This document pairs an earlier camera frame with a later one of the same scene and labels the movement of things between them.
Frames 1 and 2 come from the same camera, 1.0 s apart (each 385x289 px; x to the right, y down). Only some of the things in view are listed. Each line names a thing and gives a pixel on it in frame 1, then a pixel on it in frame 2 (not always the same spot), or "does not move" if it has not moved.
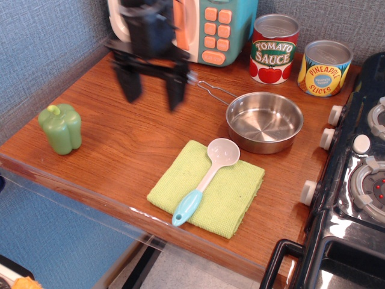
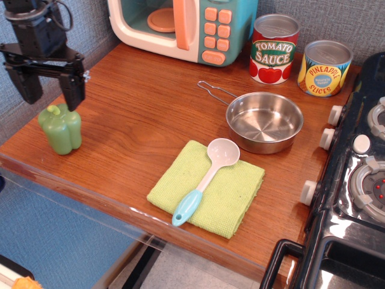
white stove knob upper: x=335 y=114 does not move
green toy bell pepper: x=62 y=125 does not move
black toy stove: x=344 y=245 does not move
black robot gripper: x=151 y=51 -> x=42 y=47
